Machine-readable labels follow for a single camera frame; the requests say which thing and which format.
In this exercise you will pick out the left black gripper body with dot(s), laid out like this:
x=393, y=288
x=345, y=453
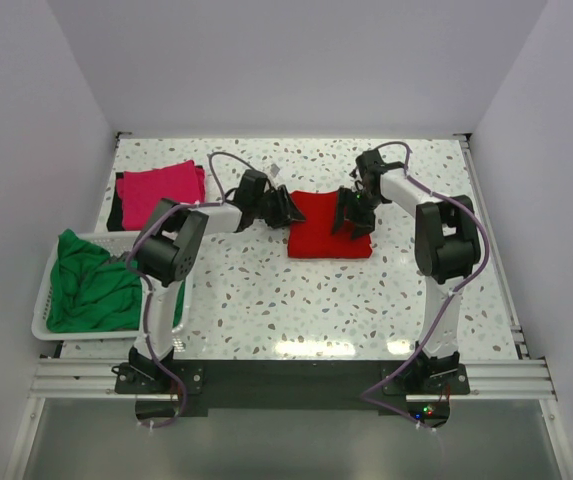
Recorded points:
x=272, y=197

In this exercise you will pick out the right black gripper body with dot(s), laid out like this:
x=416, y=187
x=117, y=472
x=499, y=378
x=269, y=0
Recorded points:
x=361, y=203

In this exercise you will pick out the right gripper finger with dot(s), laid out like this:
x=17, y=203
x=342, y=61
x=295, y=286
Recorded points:
x=361, y=230
x=340, y=222

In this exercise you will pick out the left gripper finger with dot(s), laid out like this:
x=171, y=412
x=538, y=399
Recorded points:
x=276, y=217
x=285, y=200

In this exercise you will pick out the red t shirt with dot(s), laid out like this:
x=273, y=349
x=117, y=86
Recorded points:
x=314, y=239

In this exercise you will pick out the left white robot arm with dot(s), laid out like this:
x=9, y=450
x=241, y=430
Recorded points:
x=167, y=248

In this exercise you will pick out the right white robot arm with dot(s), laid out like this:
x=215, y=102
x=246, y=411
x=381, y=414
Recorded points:
x=450, y=250

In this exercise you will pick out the folded pink t shirt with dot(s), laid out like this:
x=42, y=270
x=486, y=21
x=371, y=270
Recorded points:
x=161, y=192

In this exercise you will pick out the folded black t shirt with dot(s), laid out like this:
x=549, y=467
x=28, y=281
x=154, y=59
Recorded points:
x=115, y=215

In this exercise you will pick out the white plastic laundry basket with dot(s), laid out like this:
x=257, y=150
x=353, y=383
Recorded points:
x=114, y=242

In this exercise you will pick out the green t shirt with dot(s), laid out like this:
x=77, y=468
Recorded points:
x=93, y=291

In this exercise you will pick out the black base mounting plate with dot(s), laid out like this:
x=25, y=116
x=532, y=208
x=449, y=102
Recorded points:
x=253, y=384

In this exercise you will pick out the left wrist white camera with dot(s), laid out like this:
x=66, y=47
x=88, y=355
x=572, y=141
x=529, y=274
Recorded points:
x=275, y=170

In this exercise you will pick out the aluminium front rail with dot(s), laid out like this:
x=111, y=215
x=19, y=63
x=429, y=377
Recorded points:
x=488, y=380

